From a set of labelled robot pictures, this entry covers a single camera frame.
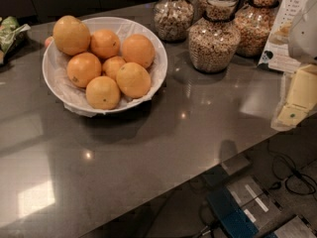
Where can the white paper bowl liner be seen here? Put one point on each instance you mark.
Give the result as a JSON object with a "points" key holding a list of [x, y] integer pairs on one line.
{"points": [[71, 95]]}

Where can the front glass jar granola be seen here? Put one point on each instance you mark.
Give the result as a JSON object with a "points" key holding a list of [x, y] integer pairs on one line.
{"points": [[214, 39]]}

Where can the orange right front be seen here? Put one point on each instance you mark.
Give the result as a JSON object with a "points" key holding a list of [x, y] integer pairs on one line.
{"points": [[133, 80]]}

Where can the orange top middle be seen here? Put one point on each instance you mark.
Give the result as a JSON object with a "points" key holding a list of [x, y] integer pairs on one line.
{"points": [[105, 43]]}

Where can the white allergen info sign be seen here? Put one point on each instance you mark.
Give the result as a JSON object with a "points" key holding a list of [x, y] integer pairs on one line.
{"points": [[275, 55]]}

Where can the pink fruit behind bowl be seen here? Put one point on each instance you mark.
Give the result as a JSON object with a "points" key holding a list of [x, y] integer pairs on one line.
{"points": [[48, 41]]}

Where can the small orange centre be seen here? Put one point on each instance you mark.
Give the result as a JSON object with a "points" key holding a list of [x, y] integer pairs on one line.
{"points": [[111, 66]]}

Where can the orange top right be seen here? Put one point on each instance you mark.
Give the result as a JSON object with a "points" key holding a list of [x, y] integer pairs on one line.
{"points": [[139, 49]]}

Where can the blue grey floor equipment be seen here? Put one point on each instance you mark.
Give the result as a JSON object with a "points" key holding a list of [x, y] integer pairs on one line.
{"points": [[262, 196]]}

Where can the glass jar pale cereal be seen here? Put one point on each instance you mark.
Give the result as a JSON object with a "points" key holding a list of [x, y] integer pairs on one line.
{"points": [[172, 19]]}

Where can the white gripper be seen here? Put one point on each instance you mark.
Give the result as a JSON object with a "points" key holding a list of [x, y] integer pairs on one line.
{"points": [[305, 39]]}

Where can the back glass jar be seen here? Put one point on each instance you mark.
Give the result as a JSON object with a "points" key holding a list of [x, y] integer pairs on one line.
{"points": [[202, 0]]}

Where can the large orange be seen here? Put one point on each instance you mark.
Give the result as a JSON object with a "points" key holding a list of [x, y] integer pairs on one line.
{"points": [[71, 36]]}

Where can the orange bottom front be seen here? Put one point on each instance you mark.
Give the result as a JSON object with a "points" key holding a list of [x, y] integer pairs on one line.
{"points": [[102, 92]]}

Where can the green snack packet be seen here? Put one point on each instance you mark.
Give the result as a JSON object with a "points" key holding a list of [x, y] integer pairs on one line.
{"points": [[12, 34]]}

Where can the white bowl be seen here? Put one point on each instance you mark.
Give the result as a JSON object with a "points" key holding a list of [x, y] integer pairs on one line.
{"points": [[158, 66]]}

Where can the orange left middle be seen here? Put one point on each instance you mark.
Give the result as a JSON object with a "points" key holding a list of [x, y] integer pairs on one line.
{"points": [[82, 68]]}

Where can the right glass jar cereal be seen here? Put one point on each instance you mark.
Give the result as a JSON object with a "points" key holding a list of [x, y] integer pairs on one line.
{"points": [[254, 20]]}

